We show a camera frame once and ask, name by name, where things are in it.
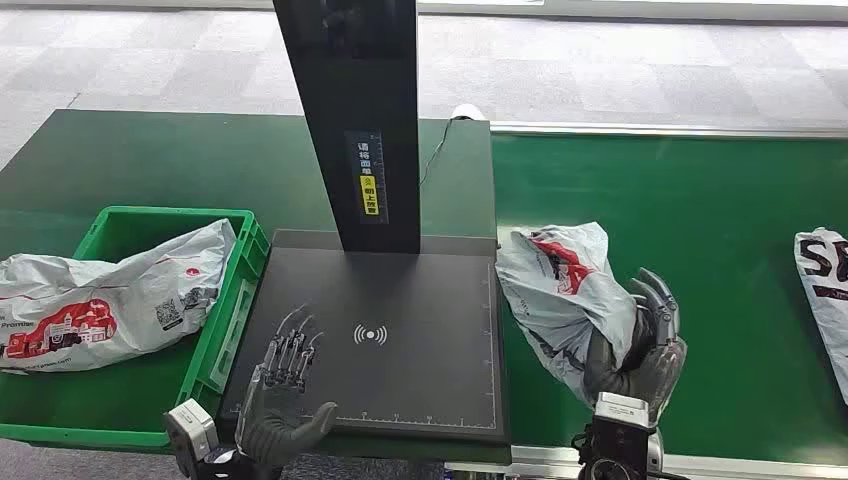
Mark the white package black letters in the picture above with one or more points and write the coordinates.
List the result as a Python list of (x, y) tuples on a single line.
[(828, 291)]

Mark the small white round object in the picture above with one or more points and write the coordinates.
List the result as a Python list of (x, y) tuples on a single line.
[(468, 112)]

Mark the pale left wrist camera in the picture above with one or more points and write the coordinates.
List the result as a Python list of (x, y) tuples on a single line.
[(191, 427)]

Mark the silver conveyor side rail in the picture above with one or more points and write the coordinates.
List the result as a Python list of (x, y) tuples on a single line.
[(662, 130), (762, 469)]

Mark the dark green table cover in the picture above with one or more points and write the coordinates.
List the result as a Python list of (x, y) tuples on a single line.
[(166, 159)]

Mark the black inbound scanner machine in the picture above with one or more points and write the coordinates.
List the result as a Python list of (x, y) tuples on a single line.
[(397, 318)]

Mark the grey package red city print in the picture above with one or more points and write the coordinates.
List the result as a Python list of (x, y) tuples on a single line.
[(112, 291)]

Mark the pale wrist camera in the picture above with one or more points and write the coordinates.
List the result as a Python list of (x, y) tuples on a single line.
[(191, 427), (621, 409)]

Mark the grey package red logo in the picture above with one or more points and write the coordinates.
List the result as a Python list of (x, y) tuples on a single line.
[(570, 291)]

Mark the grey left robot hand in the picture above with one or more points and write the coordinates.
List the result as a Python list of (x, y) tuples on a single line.
[(268, 434)]

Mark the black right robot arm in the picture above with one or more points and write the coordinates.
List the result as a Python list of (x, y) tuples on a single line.
[(616, 454)]

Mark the green conveyor belt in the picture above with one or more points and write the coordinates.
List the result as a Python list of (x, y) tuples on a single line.
[(709, 265)]

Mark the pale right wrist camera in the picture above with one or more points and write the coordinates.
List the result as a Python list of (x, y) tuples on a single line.
[(621, 409)]

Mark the green plastic crate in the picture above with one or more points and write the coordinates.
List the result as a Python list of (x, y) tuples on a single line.
[(126, 397)]

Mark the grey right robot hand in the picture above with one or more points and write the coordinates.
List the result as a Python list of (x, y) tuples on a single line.
[(662, 371)]

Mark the black yellow instruction sticker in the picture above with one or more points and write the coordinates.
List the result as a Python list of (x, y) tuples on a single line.
[(368, 179)]

